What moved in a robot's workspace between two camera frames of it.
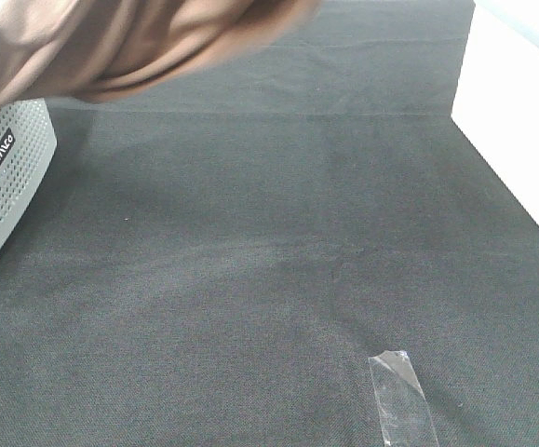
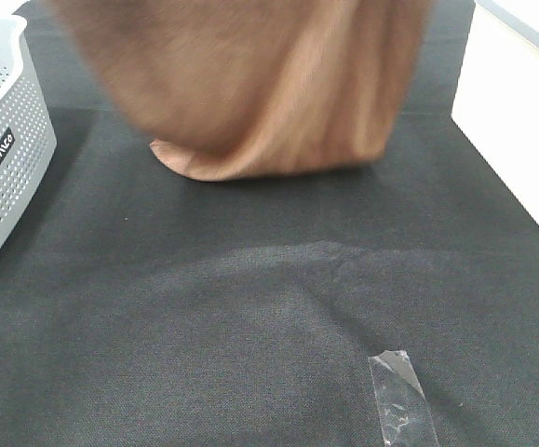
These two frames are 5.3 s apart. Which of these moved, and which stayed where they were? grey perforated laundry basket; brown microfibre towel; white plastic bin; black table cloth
Moved: brown microfibre towel
Stayed: black table cloth; grey perforated laundry basket; white plastic bin
